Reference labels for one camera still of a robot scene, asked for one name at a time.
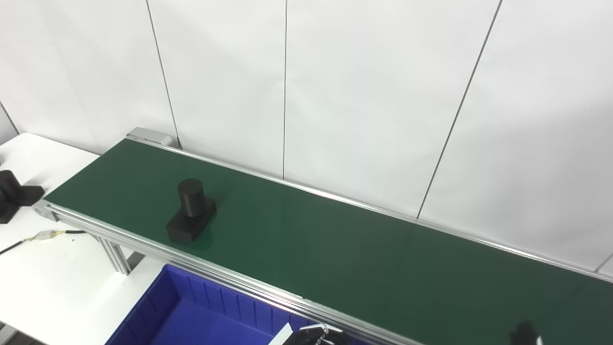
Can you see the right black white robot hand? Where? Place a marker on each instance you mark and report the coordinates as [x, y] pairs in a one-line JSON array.
[[526, 335]]

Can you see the green conveyor belt aluminium frame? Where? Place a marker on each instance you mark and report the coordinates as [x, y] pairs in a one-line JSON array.
[[335, 249]]

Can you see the black cylinder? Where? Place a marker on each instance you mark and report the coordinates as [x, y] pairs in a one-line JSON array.
[[12, 196], [190, 211]]

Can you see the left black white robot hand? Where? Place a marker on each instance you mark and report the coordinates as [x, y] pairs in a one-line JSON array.
[[311, 336]]

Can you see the aluminium conveyor leg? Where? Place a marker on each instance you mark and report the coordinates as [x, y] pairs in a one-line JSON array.
[[117, 256]]

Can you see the blue plastic bin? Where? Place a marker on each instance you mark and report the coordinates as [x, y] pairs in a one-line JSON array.
[[191, 316]]

